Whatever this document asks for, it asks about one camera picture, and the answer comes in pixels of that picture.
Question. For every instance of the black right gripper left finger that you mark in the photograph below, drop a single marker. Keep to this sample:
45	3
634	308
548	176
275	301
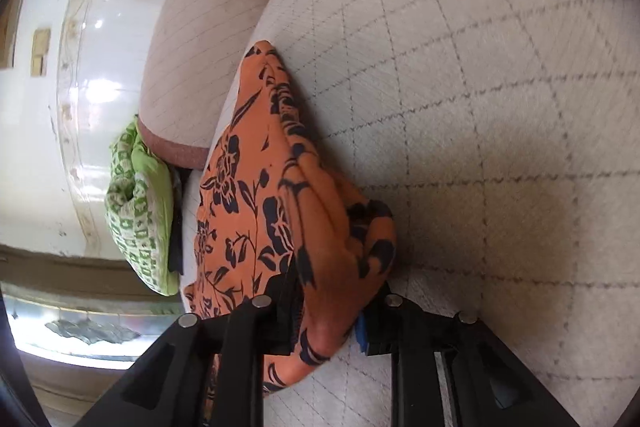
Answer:
205	372

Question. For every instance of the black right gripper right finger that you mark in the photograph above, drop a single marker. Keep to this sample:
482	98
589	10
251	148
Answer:
440	362

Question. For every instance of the orange black floral garment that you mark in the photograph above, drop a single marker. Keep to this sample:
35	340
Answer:
268	205

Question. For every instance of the dark wooden mirror cabinet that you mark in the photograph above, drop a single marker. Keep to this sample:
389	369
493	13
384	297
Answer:
78	324

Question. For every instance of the green white patterned cloth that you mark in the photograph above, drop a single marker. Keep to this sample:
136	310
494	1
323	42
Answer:
139	209

